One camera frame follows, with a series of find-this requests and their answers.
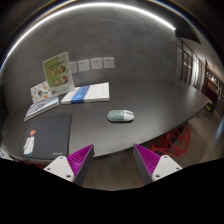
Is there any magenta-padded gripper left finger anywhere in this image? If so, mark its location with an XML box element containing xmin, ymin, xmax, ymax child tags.
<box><xmin>43</xmin><ymin>143</ymin><xmax>96</xmax><ymax>187</ymax></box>

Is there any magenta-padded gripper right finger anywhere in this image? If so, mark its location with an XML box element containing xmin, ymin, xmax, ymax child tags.
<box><xmin>132</xmin><ymin>143</ymin><xmax>184</xmax><ymax>186</ymax></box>

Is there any green and white computer mouse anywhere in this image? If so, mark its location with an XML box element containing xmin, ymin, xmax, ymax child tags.
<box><xmin>106</xmin><ymin>109</ymin><xmax>136</xmax><ymax>123</ymax></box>

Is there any dark grey cartoon mouse pad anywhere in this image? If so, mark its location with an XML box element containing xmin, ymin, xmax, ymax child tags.
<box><xmin>19</xmin><ymin>112</ymin><xmax>73</xmax><ymax>161</ymax></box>

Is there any grey striped book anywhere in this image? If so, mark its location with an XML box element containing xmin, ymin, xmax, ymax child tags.
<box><xmin>23</xmin><ymin>96</ymin><xmax>60</xmax><ymax>122</ymax></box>

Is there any white card with colourful stickers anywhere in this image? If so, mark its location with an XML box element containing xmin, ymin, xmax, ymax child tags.
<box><xmin>30</xmin><ymin>80</ymin><xmax>53</xmax><ymax>104</ymax></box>

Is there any white book with blue band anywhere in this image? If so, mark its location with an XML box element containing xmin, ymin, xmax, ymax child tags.
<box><xmin>60</xmin><ymin>81</ymin><xmax>111</xmax><ymax>105</ymax></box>

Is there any green menu sign stand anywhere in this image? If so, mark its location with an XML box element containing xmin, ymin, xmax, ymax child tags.
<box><xmin>42</xmin><ymin>51</ymin><xmax>76</xmax><ymax>98</ymax></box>

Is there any black-framed glass partition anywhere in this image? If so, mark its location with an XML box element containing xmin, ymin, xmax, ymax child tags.
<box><xmin>175</xmin><ymin>36</ymin><xmax>203</xmax><ymax>91</ymax></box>

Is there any curved ceiling light strip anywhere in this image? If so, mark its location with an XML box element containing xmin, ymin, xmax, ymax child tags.
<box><xmin>0</xmin><ymin>1</ymin><xmax>177</xmax><ymax>69</ymax></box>

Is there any red wire chair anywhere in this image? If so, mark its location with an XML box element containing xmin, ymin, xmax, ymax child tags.
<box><xmin>151</xmin><ymin>124</ymin><xmax>192</xmax><ymax>158</ymax></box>

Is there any white wall socket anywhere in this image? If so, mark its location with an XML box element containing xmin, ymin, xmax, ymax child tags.
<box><xmin>77</xmin><ymin>58</ymin><xmax>91</xmax><ymax>73</ymax></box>
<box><xmin>69</xmin><ymin>61</ymin><xmax>79</xmax><ymax>74</ymax></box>
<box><xmin>102</xmin><ymin>56</ymin><xmax>116</xmax><ymax>70</ymax></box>
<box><xmin>90</xmin><ymin>57</ymin><xmax>104</xmax><ymax>71</ymax></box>

